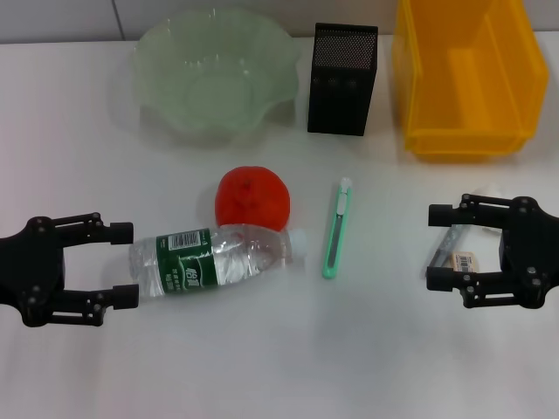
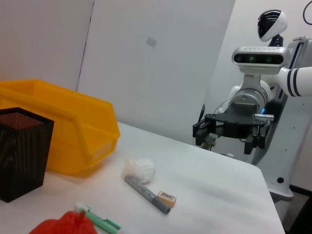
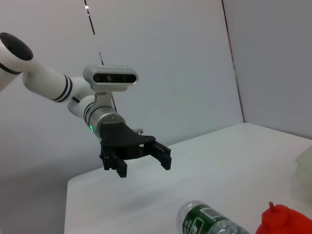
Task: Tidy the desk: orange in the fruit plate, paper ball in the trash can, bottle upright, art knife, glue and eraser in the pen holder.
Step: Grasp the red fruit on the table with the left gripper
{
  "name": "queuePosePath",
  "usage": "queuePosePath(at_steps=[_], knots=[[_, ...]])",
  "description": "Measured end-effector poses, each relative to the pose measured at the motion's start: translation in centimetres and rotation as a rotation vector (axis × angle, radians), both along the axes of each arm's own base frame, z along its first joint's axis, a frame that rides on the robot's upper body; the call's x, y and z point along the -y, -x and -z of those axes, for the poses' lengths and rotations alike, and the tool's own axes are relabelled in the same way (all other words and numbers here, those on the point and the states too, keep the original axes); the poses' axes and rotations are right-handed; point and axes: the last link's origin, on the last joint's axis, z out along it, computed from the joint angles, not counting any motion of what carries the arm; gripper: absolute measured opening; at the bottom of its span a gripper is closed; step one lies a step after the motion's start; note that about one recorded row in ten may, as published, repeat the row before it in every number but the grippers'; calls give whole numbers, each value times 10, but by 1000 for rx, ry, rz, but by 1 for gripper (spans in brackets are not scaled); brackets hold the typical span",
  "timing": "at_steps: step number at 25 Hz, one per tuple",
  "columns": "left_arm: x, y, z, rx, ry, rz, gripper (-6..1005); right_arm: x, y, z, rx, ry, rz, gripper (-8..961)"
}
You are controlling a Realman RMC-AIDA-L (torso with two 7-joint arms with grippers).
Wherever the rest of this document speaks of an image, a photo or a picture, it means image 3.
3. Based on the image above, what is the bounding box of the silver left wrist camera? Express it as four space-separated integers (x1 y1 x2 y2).
82 64 139 109

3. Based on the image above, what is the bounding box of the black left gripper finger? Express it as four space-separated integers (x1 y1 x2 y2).
143 140 173 171
99 145 129 178

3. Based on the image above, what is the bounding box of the translucent wavy fruit plate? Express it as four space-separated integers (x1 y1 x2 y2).
294 146 312 195

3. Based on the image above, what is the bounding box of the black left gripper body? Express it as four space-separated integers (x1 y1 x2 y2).
98 121 156 161

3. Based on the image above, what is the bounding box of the green label water bottle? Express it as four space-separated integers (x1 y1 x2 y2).
175 200 251 234

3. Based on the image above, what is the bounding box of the red orange fruit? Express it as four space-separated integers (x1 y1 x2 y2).
254 201 312 234

